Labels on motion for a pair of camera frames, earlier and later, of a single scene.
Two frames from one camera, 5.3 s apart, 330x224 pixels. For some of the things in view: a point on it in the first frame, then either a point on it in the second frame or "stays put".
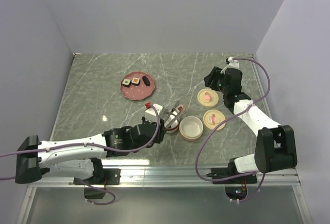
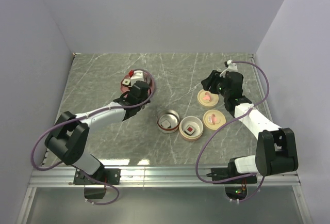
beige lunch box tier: (191, 128) stays put
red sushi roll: (180, 108) → (189, 130)
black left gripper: (162, 131) → (146, 96)
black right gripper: (216, 73) stays put
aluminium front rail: (166, 176) stays put
